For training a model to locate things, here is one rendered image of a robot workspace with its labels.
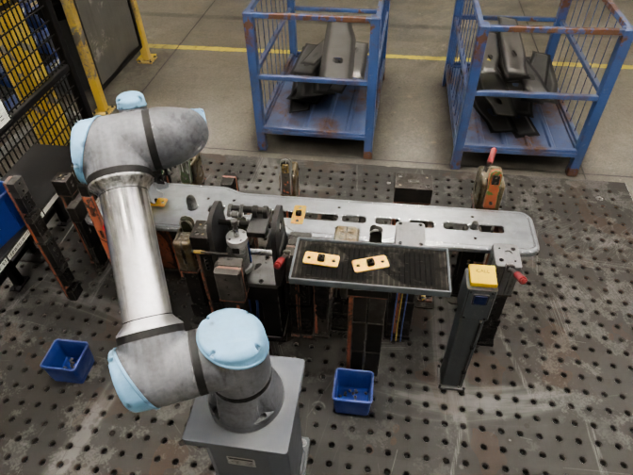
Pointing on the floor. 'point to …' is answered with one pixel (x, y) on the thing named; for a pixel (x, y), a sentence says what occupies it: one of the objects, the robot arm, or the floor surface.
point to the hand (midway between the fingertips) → (152, 197)
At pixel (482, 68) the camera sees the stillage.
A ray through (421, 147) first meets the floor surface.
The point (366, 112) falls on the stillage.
